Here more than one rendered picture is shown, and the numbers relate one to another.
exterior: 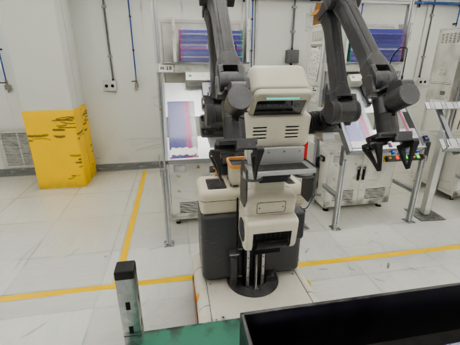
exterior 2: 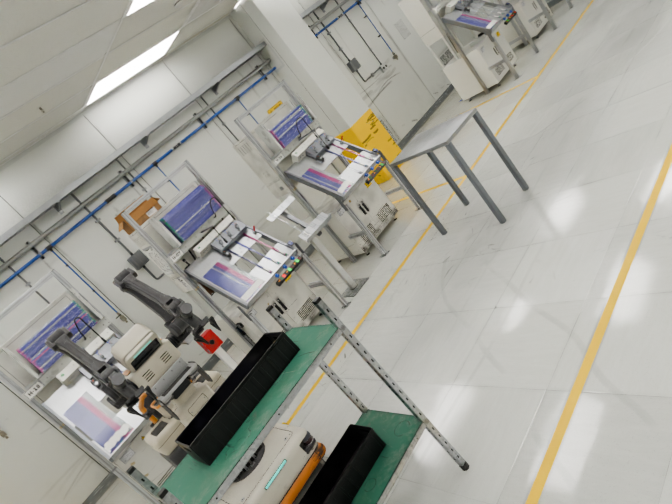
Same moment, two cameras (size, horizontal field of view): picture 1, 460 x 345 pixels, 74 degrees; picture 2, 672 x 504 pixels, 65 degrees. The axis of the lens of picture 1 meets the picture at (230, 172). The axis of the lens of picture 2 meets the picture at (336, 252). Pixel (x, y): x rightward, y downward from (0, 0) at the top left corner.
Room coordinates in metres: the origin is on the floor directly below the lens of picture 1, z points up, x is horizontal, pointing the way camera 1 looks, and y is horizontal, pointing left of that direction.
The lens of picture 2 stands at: (-1.81, -0.18, 1.79)
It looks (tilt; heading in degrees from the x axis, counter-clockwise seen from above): 16 degrees down; 338
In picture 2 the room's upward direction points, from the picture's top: 40 degrees counter-clockwise
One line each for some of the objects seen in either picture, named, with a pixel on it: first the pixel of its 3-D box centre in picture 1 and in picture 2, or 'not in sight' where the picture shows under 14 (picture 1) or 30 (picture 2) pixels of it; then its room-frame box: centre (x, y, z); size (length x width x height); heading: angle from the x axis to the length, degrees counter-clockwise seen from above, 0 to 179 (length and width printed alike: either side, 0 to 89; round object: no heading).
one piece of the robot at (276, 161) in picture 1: (276, 175); (180, 386); (1.08, -0.17, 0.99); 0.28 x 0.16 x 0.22; 100
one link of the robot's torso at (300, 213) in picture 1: (276, 229); not in sight; (1.22, -0.21, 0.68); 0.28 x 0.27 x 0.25; 100
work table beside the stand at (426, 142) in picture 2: not in sight; (457, 176); (1.58, -2.82, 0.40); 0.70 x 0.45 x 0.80; 6
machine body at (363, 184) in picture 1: (342, 170); (269, 314); (3.04, -1.19, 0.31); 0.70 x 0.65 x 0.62; 100
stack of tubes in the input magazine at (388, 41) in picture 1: (373, 46); (190, 213); (2.93, -1.27, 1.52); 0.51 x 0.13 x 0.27; 100
